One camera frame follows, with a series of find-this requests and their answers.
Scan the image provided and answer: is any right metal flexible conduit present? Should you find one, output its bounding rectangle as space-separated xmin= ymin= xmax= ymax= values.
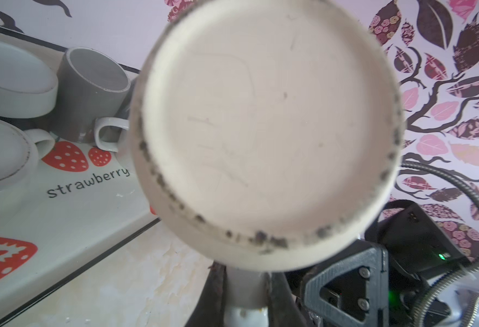
xmin=401 ymin=161 xmax=479 ymax=326

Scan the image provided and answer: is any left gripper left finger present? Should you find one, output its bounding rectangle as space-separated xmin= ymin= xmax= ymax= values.
xmin=185 ymin=262 xmax=227 ymax=327

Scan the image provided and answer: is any small white mug back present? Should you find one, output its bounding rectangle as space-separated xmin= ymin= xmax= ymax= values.
xmin=0 ymin=42 xmax=59 ymax=119

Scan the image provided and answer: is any tall grey mug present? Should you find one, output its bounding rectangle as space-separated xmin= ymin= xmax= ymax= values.
xmin=49 ymin=47 xmax=131 ymax=143

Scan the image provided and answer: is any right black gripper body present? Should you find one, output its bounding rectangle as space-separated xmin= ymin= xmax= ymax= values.
xmin=285 ymin=200 xmax=469 ymax=326

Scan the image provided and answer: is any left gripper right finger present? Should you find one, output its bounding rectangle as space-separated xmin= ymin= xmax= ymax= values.
xmin=269 ymin=272 xmax=306 ymax=327

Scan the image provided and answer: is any cream mug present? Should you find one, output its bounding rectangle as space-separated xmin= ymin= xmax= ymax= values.
xmin=128 ymin=1 xmax=405 ymax=317

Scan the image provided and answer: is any white strawberry tray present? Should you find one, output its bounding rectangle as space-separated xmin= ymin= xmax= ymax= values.
xmin=0 ymin=140 xmax=155 ymax=325

